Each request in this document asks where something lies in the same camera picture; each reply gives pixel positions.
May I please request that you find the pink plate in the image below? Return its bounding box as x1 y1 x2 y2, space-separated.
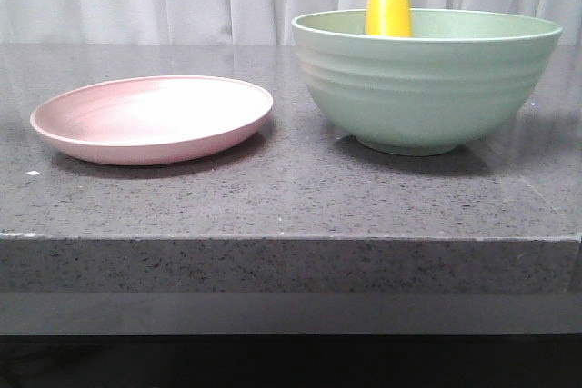
30 75 274 165

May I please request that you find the green bowl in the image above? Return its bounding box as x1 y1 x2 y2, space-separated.
292 8 562 156

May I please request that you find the yellow banana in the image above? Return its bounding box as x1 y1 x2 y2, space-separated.
365 0 412 37

